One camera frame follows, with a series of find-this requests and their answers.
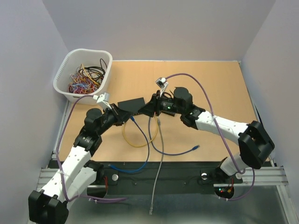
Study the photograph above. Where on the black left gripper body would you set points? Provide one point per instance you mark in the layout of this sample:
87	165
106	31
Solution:
110	119

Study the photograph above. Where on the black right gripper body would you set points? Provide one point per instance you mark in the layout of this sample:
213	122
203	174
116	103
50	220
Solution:
165	104

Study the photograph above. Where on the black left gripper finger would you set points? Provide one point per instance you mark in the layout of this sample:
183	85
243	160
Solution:
116	110
122	117

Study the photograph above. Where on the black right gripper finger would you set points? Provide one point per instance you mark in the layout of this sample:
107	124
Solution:
154	98
149	109

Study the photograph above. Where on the black network switch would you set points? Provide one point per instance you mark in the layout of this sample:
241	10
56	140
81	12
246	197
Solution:
132	105
169	113

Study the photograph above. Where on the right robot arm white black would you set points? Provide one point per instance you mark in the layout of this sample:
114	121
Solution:
255	145

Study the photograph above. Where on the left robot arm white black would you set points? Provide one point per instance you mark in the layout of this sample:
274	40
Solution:
51	204

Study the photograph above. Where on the white plastic basket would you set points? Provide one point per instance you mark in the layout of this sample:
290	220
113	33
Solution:
87	57

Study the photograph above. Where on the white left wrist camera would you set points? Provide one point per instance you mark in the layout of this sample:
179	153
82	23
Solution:
103	100

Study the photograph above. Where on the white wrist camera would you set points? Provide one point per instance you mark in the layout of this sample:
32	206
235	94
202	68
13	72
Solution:
103	100
162	83

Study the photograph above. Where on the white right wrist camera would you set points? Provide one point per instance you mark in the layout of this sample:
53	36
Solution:
162	83

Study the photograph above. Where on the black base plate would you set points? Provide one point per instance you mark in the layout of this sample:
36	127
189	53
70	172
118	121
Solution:
134	178

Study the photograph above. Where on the aluminium mounting rail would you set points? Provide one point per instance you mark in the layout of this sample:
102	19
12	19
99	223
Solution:
266	176

